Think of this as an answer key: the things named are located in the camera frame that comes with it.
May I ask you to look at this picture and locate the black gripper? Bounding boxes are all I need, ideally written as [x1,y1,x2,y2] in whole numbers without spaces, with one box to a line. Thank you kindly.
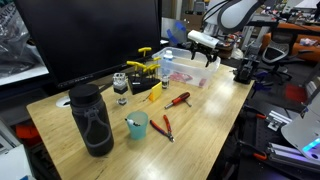
[189,41,220,68]

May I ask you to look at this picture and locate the red and black screwdriver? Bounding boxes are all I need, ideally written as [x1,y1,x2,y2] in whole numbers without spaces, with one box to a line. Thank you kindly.
[164,91,193,110]

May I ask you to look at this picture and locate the clear plastic storage bin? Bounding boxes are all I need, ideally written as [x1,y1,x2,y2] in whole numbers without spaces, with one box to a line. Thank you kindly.
[151,46,222,89]

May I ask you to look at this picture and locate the white-capped plastic bottle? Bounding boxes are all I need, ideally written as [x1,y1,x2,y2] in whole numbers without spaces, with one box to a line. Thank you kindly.
[161,49,175,76]

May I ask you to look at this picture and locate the cardboard box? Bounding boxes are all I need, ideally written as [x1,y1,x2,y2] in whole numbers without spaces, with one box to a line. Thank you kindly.
[181,12,209,33]

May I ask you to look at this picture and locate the small glass vial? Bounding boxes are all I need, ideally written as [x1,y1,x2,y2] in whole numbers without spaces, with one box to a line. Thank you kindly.
[161,73,171,90]

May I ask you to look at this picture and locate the yellow card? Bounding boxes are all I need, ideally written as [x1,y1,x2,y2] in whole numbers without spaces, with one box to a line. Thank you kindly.
[148,81,163,102]

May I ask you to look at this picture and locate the black hex key stand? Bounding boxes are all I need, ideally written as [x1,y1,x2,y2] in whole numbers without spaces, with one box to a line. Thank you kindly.
[127,75,162,96]

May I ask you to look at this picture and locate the black office chair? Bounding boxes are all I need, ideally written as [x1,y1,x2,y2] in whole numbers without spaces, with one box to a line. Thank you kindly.
[261,39,301,83]

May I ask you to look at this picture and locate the teal plastic cup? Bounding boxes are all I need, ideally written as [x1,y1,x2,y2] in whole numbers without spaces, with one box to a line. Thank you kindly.
[126,110,149,141]

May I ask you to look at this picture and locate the white marker black cap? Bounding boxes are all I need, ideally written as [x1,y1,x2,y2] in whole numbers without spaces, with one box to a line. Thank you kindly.
[124,117,141,127]

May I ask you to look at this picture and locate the black computer monitor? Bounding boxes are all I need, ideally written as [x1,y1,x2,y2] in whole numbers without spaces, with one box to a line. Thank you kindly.
[14,0,163,92]

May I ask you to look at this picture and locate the black water bottle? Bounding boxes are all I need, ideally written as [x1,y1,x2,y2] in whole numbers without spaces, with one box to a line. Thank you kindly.
[68,83,115,158]

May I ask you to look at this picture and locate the aluminium extrusion bar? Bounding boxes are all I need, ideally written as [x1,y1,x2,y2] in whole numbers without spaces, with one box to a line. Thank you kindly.
[266,142,320,173]

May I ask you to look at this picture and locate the crumpled clear plastic bag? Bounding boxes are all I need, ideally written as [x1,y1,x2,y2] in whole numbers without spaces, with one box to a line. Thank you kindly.
[0,2,45,78]

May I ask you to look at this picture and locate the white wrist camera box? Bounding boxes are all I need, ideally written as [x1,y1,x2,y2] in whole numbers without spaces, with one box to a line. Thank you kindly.
[187,29,220,50]

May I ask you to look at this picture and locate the orange-handled pliers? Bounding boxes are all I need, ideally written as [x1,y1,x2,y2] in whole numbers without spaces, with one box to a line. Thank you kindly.
[169,71,195,84]

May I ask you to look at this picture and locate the black camera stand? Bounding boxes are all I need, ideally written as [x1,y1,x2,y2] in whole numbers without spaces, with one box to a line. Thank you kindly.
[233,39,265,85]

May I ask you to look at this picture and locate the orange-handled clamp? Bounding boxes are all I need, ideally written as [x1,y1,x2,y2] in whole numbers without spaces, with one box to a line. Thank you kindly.
[237,139,268,161]
[243,104,268,120]

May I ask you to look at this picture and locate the red-handled pliers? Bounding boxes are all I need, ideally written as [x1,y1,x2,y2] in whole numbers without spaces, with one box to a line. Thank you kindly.
[149,114,175,143]

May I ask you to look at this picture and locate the metal corner bracket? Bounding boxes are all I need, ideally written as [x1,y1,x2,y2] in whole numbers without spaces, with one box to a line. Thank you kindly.
[266,110,293,132]

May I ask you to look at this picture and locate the white desk cable grommet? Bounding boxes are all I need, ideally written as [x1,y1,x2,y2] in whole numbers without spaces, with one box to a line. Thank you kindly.
[55,95,72,109]

